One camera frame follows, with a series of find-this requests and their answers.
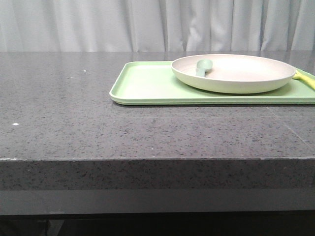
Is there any yellow plastic fork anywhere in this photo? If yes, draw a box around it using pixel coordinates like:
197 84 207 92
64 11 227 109
293 70 315 90

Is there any beige round plate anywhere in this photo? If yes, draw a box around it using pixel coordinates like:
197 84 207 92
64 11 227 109
171 54 296 94

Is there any light green serving tray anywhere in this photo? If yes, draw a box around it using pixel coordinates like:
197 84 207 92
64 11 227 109
109 61 315 105

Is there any pale green plastic spoon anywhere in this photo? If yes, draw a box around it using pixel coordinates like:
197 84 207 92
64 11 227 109
196 59 213 77

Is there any white pleated curtain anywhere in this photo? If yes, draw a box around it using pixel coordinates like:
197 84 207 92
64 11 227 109
0 0 315 52

